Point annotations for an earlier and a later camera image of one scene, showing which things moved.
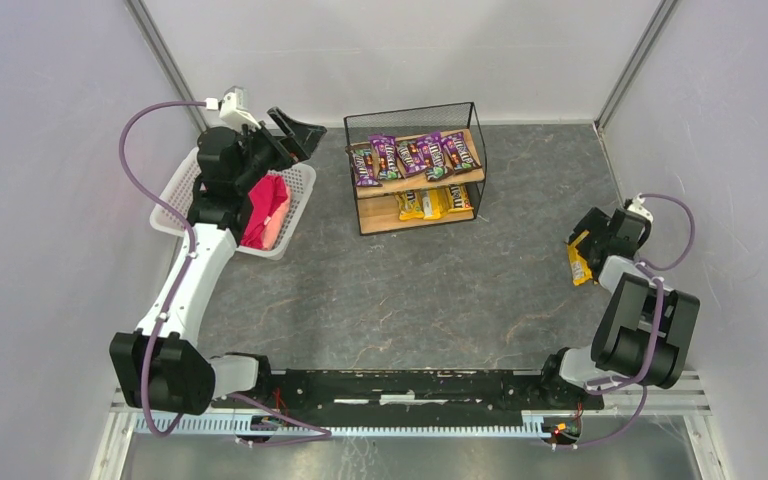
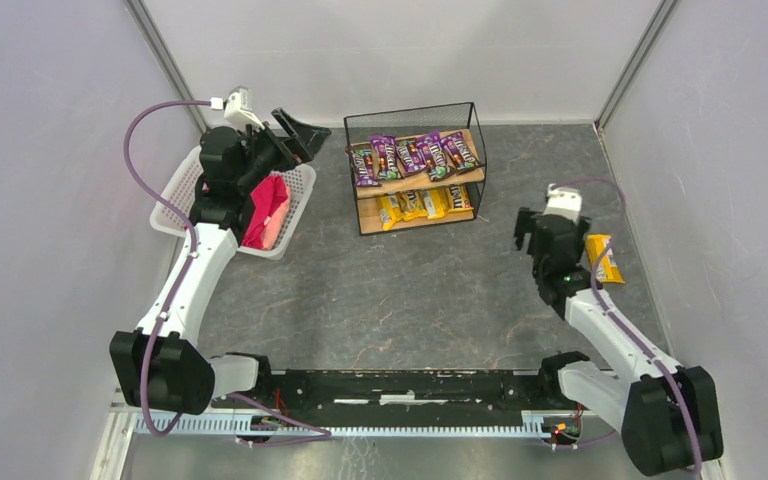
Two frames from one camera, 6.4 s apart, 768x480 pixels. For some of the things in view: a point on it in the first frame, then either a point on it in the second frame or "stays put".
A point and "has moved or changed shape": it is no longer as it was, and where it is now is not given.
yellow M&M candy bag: x=437 y=202 stays put
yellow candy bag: x=579 y=270 has moved or changed shape
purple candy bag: x=384 y=147 stays put
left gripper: x=278 y=142 stays put
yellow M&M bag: x=410 y=203 stays put
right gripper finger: x=589 y=250 to x=525 y=224
